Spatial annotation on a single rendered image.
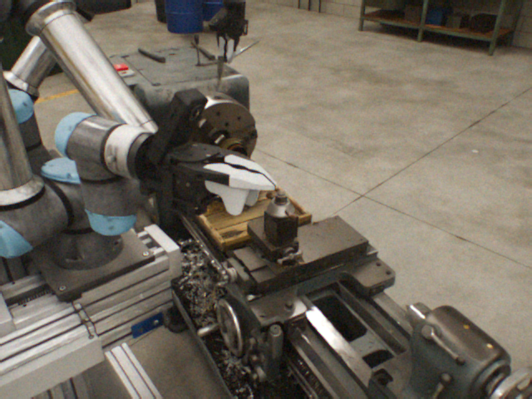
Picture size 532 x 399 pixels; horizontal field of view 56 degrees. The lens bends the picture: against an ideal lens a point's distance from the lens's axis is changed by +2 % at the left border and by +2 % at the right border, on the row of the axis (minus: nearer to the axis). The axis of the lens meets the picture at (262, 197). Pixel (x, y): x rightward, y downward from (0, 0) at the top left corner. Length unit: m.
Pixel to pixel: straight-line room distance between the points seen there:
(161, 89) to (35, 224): 1.03
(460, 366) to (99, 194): 0.73
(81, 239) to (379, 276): 0.86
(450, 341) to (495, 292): 2.01
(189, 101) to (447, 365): 0.72
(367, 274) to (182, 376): 1.19
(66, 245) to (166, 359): 1.42
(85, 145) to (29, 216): 0.31
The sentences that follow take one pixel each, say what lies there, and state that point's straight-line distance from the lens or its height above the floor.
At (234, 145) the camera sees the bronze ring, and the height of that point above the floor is 1.12.
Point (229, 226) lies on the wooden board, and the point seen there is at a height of 0.88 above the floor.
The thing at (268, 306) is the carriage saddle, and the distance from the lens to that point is 1.40.
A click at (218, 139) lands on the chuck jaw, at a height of 1.13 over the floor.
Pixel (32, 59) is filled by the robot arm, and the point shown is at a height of 1.46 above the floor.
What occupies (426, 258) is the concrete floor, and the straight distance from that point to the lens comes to 3.18.
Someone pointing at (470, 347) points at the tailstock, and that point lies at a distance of 1.07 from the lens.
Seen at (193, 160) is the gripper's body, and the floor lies 1.59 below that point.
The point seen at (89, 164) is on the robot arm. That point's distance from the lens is 0.77.
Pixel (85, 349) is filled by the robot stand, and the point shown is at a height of 1.06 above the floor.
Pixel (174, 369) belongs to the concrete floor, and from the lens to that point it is 2.47.
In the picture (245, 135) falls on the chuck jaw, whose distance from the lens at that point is 1.87.
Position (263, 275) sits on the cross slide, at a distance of 1.41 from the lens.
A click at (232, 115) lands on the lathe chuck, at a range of 1.88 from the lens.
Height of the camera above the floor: 1.88
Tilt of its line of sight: 32 degrees down
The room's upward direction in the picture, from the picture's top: straight up
